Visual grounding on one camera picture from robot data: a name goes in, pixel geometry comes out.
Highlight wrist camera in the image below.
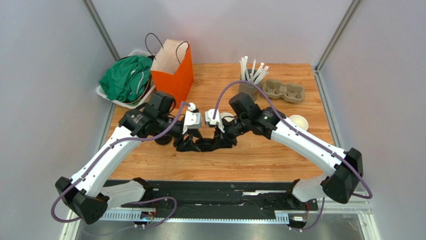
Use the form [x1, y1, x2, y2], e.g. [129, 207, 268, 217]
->
[182, 102, 203, 134]
[204, 109, 225, 133]

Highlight single black cup lid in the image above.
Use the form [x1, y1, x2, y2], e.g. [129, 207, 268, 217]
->
[195, 138, 213, 152]

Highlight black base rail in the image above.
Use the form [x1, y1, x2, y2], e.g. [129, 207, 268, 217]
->
[102, 180, 319, 224]

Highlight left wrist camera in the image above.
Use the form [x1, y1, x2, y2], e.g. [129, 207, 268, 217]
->
[182, 102, 203, 134]

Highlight wrapped white straws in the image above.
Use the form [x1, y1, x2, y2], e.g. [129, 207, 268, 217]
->
[239, 56, 270, 85]

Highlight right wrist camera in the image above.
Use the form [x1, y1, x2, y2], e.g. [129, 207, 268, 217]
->
[204, 109, 225, 133]

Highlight orange paper bag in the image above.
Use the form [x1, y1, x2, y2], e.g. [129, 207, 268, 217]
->
[150, 39, 194, 105]

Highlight grey straw holder cup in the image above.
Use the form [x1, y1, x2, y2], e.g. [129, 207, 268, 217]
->
[238, 69, 262, 102]

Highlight stack of paper cups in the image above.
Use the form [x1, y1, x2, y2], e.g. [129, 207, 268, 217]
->
[289, 115, 309, 131]

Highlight single white paper cup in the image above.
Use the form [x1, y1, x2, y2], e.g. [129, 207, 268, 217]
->
[220, 112, 236, 122]

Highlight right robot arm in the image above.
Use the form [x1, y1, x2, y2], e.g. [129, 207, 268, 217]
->
[205, 92, 364, 204]

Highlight white plastic basket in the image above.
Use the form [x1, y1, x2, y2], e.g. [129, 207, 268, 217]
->
[96, 49, 155, 109]

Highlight green jacket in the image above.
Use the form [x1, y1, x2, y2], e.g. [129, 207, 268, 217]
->
[99, 55, 153, 103]

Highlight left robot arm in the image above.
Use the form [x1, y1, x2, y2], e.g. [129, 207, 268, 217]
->
[50, 91, 202, 225]

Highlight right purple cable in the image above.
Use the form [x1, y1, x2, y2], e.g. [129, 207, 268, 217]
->
[212, 79, 374, 232]

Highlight black coffee cup lids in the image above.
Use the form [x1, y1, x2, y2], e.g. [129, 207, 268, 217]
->
[154, 134, 174, 146]

